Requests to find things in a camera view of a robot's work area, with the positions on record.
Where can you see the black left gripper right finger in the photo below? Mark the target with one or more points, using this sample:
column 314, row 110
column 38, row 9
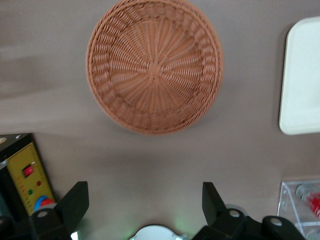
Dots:
column 212, row 207

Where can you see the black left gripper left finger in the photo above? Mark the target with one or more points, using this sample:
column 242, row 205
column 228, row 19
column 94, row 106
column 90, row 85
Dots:
column 72, row 207

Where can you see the brown round wicker basket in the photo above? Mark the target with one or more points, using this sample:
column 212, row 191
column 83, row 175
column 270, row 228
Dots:
column 155, row 67

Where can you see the beige rectangular tray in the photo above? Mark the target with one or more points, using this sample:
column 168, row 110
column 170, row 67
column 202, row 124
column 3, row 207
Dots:
column 302, row 80

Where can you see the clear acrylic bottle rack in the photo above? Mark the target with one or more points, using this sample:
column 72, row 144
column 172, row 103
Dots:
column 287, row 210

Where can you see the red cola bottle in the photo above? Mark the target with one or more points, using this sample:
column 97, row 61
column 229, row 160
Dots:
column 312, row 202

